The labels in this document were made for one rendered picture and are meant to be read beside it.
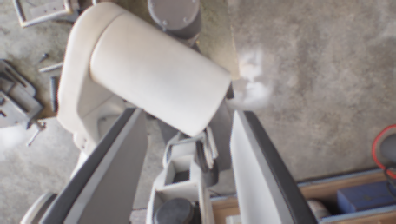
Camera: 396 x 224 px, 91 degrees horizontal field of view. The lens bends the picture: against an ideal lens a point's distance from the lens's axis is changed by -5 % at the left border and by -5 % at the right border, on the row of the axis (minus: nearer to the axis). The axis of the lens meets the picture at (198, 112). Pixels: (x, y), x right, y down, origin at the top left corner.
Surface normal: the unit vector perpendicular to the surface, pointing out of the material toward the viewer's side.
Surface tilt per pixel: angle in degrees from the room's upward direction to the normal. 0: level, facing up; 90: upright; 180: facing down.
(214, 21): 0
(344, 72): 0
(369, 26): 0
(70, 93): 15
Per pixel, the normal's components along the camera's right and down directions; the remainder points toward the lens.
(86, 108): 0.95, -0.17
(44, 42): -0.04, 0.25
